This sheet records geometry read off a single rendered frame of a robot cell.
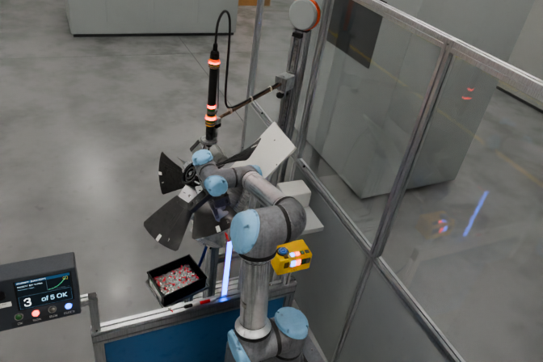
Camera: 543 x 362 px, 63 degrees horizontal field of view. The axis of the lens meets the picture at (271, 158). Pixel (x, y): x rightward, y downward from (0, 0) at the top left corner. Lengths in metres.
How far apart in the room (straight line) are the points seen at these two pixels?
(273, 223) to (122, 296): 2.07
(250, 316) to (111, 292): 1.91
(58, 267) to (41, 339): 1.44
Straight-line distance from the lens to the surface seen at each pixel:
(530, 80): 1.50
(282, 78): 2.30
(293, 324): 1.53
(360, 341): 2.52
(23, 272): 1.70
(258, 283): 1.34
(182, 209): 2.15
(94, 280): 3.31
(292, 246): 2.01
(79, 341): 3.03
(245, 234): 1.22
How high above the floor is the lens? 2.45
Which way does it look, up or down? 33 degrees down
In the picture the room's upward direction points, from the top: 9 degrees clockwise
